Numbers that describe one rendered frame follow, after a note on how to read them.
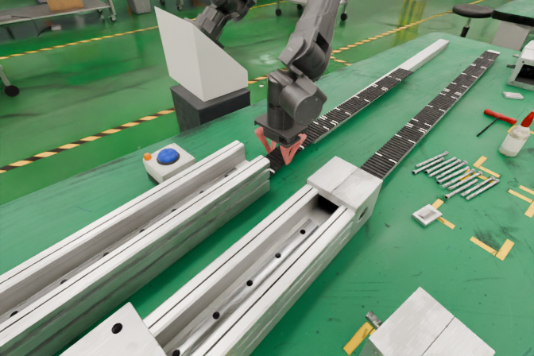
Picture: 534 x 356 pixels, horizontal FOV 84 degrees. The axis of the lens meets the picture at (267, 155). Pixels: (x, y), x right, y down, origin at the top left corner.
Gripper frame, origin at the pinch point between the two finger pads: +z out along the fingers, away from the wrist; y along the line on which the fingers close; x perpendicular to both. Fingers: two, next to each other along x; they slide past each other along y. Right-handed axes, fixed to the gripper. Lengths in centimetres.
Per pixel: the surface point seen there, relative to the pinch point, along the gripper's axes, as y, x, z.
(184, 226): 3.8, -27.8, -3.6
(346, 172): 17.8, -1.8, -7.2
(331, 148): 5.8, 13.2, 2.4
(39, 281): -2.5, -47.4, -3.9
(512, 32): 12, 201, 14
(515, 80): 30, 86, 1
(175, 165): -10.3, -20.5, -3.7
